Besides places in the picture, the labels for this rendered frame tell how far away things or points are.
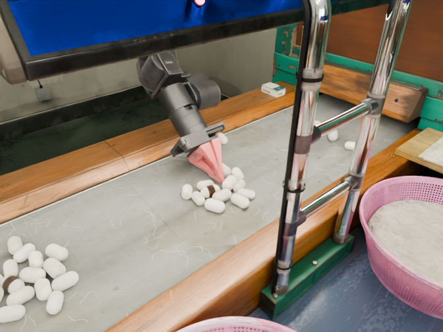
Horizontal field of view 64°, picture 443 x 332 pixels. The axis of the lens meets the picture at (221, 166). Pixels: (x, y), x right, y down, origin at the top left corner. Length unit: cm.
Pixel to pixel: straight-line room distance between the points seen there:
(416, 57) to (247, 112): 40
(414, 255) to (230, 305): 29
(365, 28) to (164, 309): 78
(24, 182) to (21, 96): 196
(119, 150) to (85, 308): 36
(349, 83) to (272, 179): 36
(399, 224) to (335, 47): 53
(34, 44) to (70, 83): 241
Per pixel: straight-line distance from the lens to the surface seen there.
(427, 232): 67
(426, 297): 59
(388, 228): 66
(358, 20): 98
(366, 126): 50
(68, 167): 74
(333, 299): 60
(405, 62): 94
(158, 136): 80
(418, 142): 85
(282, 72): 113
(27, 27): 35
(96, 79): 280
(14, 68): 33
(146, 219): 61
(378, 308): 61
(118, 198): 67
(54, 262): 56
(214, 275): 49
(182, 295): 47
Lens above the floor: 114
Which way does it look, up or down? 34 degrees down
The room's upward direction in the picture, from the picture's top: straight up
